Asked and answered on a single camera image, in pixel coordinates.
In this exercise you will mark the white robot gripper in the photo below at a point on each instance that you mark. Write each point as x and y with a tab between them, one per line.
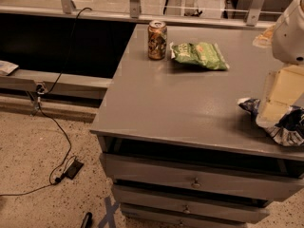
291	37

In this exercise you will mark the blue chip bag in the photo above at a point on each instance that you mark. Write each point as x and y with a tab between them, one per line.
288	132

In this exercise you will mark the green jalapeno chip bag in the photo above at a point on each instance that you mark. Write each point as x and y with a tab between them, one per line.
201	54

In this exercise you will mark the clear plastic packet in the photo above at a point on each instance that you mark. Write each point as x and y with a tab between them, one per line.
264	39

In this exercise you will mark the top grey drawer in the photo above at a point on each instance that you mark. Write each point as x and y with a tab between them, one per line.
187	176

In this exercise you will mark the grey drawer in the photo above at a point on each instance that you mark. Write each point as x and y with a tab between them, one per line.
188	205
181	219
187	176

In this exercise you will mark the grey drawer cabinet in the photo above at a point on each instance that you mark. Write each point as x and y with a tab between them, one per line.
163	111

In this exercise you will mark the brown patterned drink can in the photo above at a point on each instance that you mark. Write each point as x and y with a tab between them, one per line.
157	39

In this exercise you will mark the middle grey drawer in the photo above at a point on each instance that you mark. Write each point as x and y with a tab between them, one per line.
188	205

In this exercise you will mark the bottom grey drawer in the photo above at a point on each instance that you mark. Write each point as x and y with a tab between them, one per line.
181	219

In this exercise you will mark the black power adapter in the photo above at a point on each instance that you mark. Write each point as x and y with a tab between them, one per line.
73	169

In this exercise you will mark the black cylindrical object on floor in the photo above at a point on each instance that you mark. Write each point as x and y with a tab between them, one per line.
87	220

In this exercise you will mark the grey metal rail ledge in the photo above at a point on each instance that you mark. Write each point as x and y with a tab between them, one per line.
67	85

